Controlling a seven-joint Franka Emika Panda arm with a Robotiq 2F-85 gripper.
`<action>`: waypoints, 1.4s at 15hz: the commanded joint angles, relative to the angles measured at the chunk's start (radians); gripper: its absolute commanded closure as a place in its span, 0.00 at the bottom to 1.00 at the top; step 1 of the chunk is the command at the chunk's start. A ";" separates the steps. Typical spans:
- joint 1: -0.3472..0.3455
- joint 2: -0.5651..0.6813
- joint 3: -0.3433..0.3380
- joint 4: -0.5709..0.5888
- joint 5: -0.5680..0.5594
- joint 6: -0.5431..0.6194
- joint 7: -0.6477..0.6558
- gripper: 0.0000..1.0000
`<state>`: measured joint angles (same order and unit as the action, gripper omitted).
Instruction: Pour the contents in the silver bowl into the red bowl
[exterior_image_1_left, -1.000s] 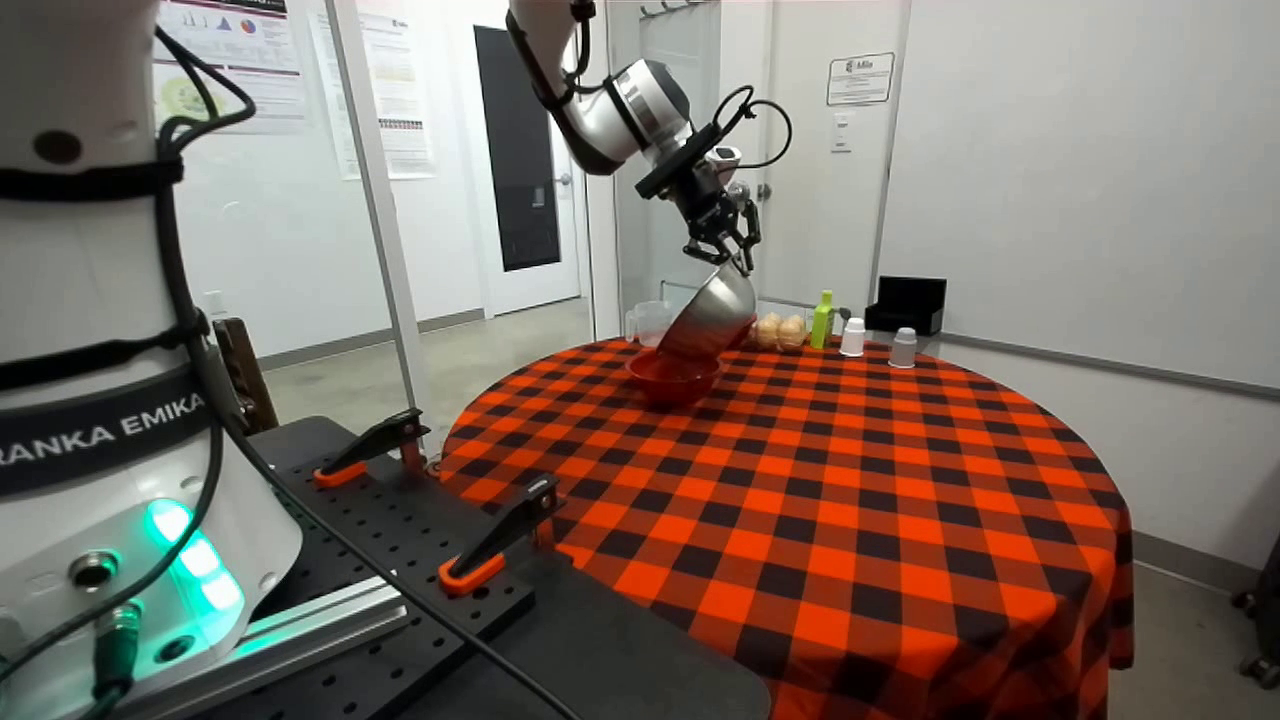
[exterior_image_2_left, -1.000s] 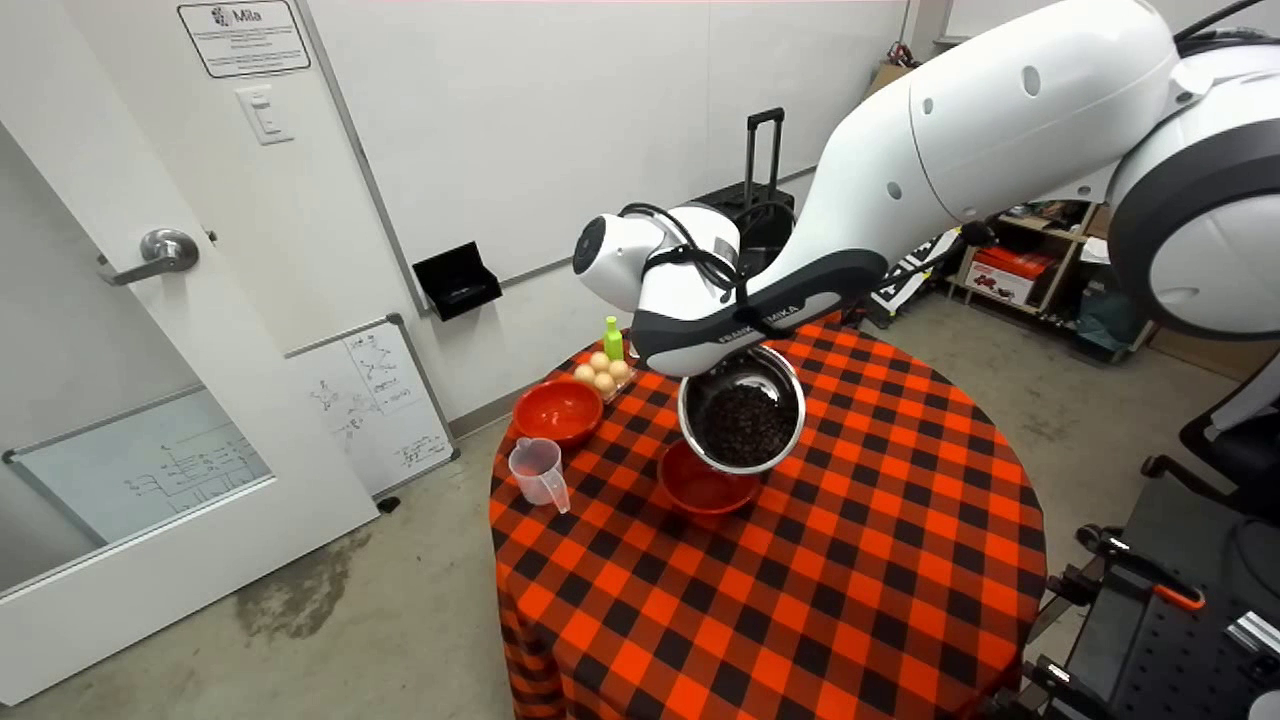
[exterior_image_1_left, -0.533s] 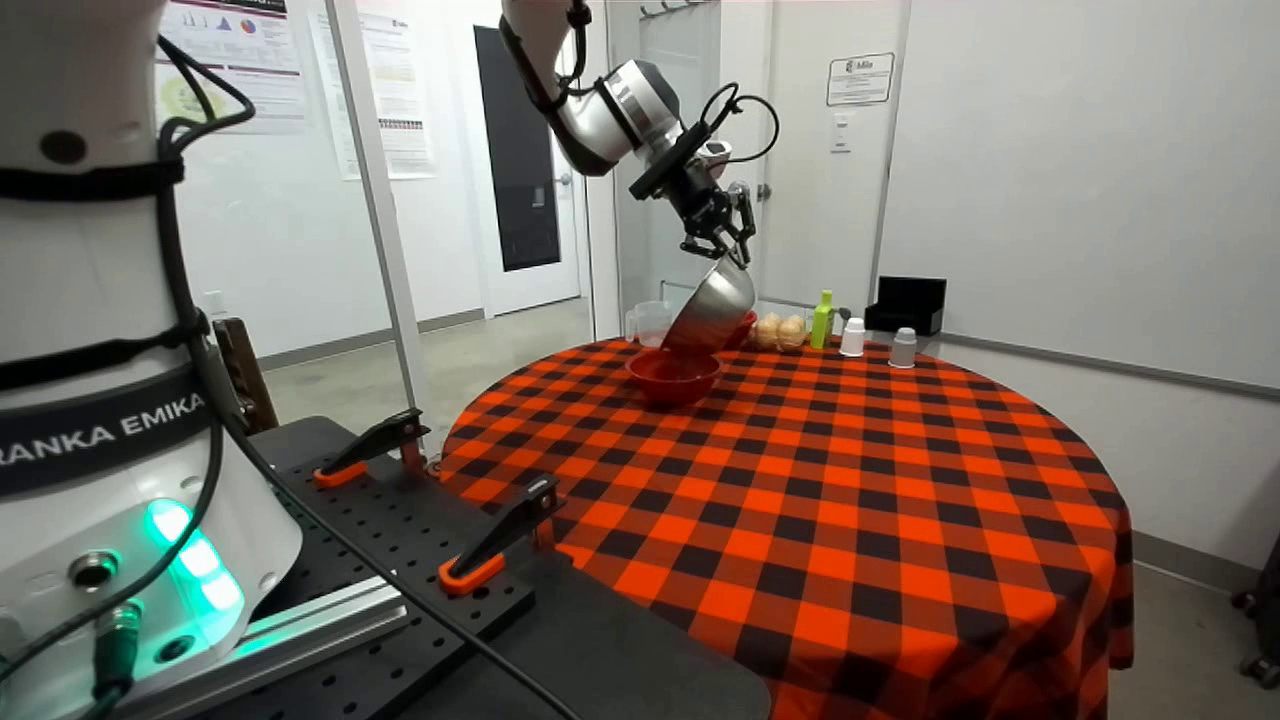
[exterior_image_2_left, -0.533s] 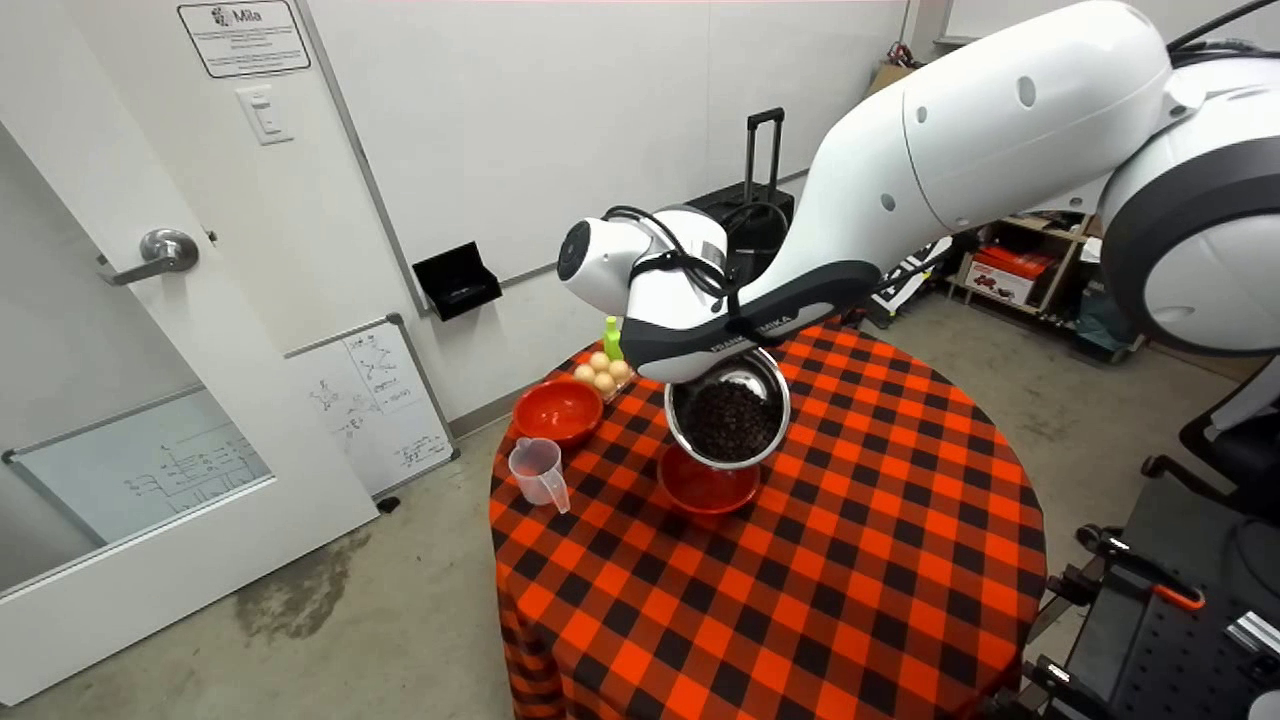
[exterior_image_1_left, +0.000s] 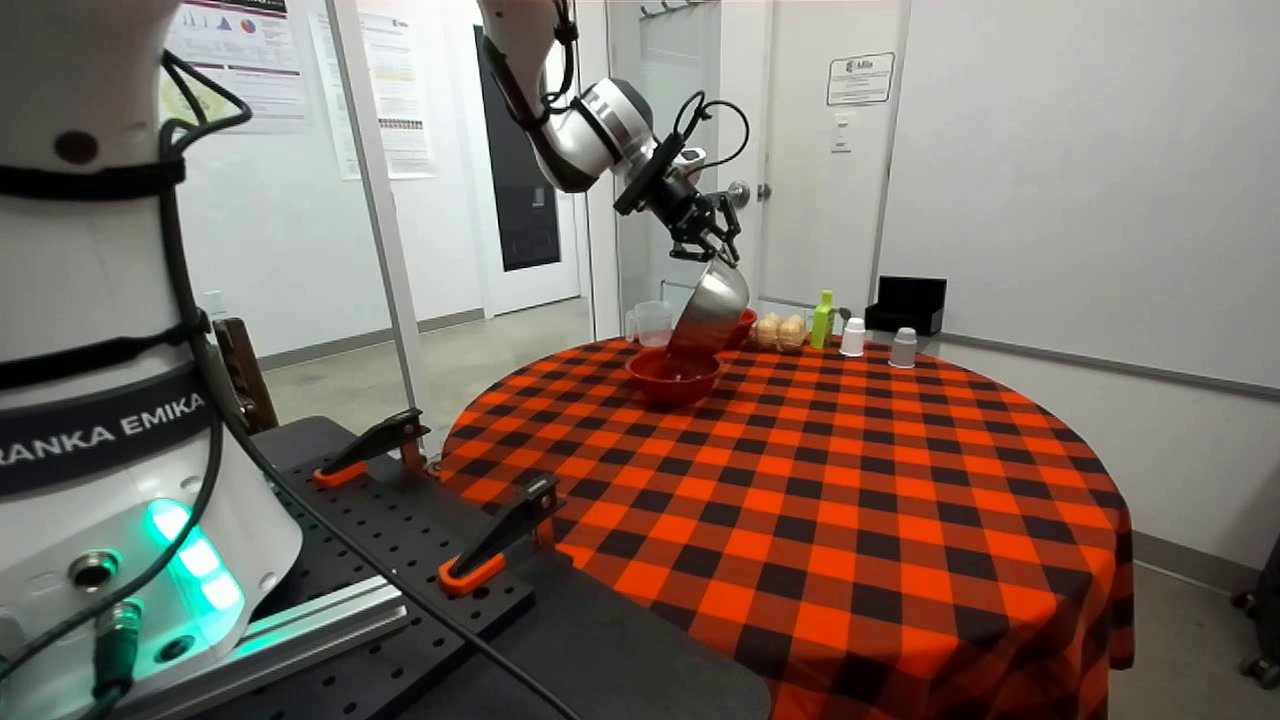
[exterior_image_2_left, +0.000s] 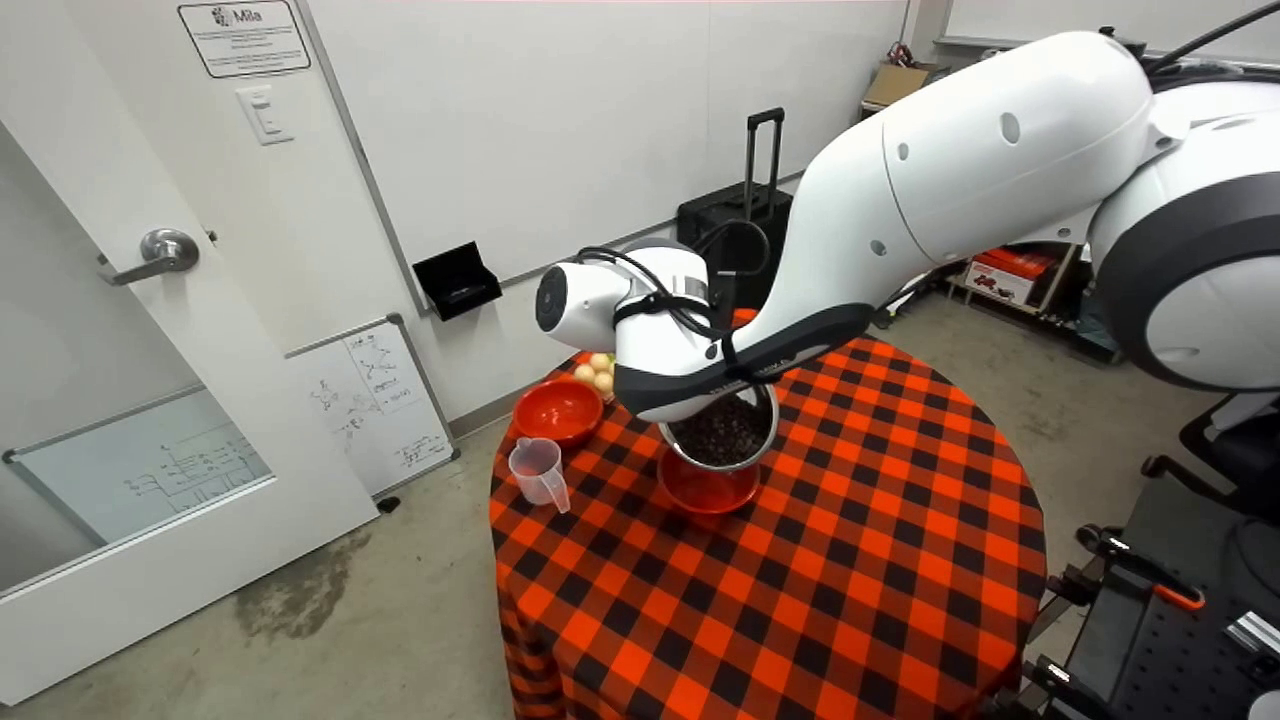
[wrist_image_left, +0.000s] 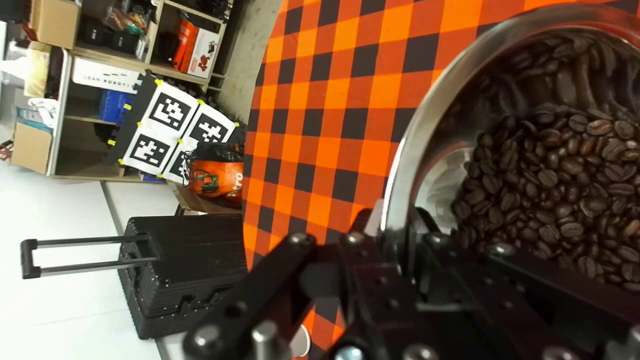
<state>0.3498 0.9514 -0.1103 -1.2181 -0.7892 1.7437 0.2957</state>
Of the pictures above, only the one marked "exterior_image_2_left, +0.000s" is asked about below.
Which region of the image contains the silver metal bowl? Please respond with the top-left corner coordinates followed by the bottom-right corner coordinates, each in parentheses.
top-left (657, 384), bottom-right (786, 479)

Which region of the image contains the red plastic bowl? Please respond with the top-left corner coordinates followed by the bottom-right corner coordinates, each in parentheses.
top-left (657, 450), bottom-right (768, 519)
top-left (508, 376), bottom-right (610, 450)

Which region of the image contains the carton of eggs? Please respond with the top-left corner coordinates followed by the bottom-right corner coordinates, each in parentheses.
top-left (571, 349), bottom-right (622, 401)

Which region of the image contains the clear plastic measuring cup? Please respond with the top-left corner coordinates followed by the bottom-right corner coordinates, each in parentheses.
top-left (506, 432), bottom-right (577, 519)

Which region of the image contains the black rolling suitcase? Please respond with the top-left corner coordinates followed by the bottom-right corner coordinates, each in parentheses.
top-left (672, 103), bottom-right (806, 291)

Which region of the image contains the small framed whiteboard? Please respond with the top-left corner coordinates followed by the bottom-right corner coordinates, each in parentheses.
top-left (285, 310), bottom-right (462, 499)

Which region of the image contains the orange black checkered tablecloth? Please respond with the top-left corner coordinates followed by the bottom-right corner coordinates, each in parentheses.
top-left (486, 333), bottom-right (1054, 720)

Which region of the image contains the brown cardboard box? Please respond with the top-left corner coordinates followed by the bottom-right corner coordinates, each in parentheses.
top-left (855, 58), bottom-right (938, 115)

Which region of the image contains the red white box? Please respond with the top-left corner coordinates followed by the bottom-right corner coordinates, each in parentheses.
top-left (965, 243), bottom-right (1058, 310)

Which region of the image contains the white door with window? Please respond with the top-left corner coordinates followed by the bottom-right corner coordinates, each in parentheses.
top-left (0, 0), bottom-right (384, 713)

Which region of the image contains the black office chair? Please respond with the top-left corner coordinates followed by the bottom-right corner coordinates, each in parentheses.
top-left (1141, 387), bottom-right (1280, 524)

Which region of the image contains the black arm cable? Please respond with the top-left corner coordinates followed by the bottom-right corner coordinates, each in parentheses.
top-left (571, 215), bottom-right (777, 371)

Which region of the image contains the black wall tray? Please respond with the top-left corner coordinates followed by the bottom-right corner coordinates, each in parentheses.
top-left (413, 241), bottom-right (506, 325)

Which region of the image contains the large wall whiteboard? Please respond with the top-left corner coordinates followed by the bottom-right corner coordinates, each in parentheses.
top-left (293, 0), bottom-right (924, 317)

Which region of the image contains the white light switch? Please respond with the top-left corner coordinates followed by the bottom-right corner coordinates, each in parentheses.
top-left (237, 84), bottom-right (297, 148)

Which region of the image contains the silver door handle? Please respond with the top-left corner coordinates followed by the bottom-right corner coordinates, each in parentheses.
top-left (107, 227), bottom-right (205, 286)

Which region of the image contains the white paper wall sign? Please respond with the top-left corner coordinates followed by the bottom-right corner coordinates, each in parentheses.
top-left (172, 0), bottom-right (315, 80)

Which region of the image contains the black clamp with orange handle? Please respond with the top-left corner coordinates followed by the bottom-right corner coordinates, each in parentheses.
top-left (1075, 519), bottom-right (1211, 615)

